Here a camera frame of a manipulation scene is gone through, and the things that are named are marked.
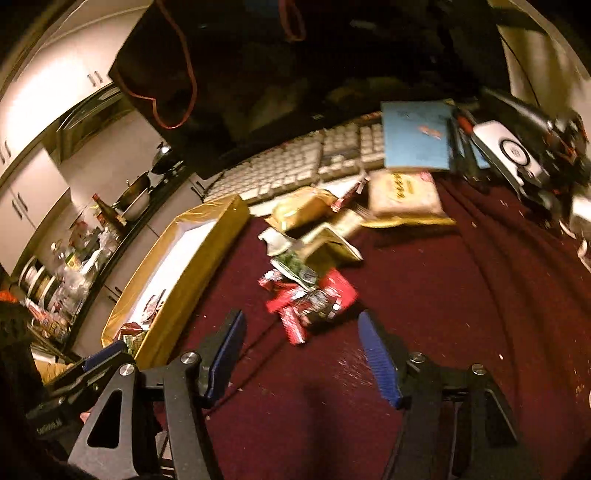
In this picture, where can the dark red tablecloth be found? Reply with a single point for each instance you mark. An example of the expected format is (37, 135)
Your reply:
(461, 300)

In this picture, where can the white round-dial device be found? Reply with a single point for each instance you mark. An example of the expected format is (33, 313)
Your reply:
(503, 152)

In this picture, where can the range hood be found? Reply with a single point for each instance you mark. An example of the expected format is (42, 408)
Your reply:
(87, 122)

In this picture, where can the beige keyboard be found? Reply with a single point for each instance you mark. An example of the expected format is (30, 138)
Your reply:
(286, 161)

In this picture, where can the red labelled packet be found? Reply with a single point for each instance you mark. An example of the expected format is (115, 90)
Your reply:
(46, 318)

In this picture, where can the large cream snack packet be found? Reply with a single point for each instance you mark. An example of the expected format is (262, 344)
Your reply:
(406, 196)

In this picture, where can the stack of white bowls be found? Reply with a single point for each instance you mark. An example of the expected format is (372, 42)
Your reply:
(34, 277)

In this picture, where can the black equipment rig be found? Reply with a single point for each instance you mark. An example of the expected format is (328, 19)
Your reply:
(521, 108)

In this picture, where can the person's left forearm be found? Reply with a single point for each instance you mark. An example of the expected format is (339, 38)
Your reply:
(51, 371)

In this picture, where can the dark sauce bottle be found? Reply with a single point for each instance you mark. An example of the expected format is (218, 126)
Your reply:
(108, 210)

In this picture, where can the pile of clear plastic bags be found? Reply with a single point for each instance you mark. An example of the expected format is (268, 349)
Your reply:
(87, 249)

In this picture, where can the blue book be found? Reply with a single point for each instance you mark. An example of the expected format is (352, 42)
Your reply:
(411, 138)

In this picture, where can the green gold snack packet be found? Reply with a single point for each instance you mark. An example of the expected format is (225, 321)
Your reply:
(295, 270)

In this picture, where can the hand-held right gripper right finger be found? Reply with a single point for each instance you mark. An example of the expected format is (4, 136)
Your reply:
(378, 360)

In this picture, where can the black monitor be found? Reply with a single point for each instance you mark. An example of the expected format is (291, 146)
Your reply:
(323, 69)

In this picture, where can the maroon snack packet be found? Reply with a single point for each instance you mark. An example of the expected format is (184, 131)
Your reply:
(130, 330)

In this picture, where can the gold cardboard box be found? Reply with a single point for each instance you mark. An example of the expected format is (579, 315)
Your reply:
(198, 277)

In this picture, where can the dark red snack packet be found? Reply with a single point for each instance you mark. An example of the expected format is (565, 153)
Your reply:
(348, 196)

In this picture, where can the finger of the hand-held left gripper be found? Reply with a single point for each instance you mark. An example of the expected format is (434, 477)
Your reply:
(99, 359)

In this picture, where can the green pea snack packet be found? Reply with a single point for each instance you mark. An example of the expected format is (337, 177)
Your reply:
(138, 345)

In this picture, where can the white snack packet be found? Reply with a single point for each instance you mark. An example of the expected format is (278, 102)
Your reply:
(277, 242)

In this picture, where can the red plastic bag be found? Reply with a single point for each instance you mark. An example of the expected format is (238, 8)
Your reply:
(9, 295)

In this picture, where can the black wok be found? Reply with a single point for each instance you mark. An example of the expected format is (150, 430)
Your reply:
(161, 159)

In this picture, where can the small red snack packet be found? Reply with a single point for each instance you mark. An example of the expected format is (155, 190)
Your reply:
(270, 280)

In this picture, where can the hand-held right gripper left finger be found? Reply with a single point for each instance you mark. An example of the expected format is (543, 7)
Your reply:
(226, 355)

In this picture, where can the steel mixing bowl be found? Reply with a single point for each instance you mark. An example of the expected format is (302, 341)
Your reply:
(136, 203)

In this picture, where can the white wall cabinets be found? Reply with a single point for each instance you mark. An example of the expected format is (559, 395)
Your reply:
(60, 69)

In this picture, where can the gold white-edged snack packet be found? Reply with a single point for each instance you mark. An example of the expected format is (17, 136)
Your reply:
(330, 244)

